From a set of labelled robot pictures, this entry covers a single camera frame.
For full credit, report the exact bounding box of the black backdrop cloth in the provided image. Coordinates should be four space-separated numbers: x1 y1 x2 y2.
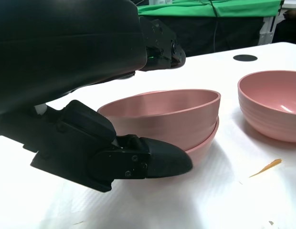
137 13 267 58

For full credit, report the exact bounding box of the black table grommet hole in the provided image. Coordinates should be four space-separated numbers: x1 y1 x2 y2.
233 54 258 62

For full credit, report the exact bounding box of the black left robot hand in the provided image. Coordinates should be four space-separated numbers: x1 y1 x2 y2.
0 0 194 193

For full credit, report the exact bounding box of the thin black hanging cable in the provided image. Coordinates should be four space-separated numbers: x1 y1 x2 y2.
209 0 220 53

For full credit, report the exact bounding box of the pink plastic bowl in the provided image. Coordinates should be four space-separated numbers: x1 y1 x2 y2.
237 70 296 143
183 116 220 168
97 89 222 152

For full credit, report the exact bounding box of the green table cloth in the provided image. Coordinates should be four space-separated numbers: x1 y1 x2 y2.
137 0 285 19

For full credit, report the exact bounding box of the white metal frame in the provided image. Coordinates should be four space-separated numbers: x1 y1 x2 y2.
258 14 276 46

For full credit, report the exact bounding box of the small orange sliver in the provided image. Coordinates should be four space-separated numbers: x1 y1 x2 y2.
248 158 283 178

